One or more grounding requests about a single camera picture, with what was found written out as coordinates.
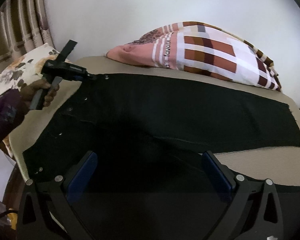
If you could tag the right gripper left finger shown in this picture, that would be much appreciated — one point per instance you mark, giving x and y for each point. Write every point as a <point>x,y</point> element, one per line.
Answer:
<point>45,211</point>

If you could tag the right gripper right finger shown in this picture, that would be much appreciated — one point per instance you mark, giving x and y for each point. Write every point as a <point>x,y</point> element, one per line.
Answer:
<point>254,211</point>

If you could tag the black pants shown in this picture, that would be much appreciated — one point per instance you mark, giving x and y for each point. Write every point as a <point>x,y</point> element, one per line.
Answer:
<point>145,117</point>

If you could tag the left hand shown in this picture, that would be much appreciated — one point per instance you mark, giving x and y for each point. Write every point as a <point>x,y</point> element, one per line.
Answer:
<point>28,92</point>

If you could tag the white floral pillow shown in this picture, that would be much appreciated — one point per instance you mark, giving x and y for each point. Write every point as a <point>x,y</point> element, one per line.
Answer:
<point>27,68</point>

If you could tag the beige striped curtain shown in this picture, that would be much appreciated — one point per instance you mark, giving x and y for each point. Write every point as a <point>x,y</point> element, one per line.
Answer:
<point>23,27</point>

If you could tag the beige mattress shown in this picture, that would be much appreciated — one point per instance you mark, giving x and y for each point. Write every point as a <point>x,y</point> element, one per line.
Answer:
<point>280,164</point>

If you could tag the pink plaid pillow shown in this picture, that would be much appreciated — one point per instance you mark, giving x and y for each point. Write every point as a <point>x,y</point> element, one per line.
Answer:
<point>200,48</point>

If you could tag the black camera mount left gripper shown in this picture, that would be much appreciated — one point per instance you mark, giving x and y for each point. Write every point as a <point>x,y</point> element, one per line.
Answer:
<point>65,52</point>

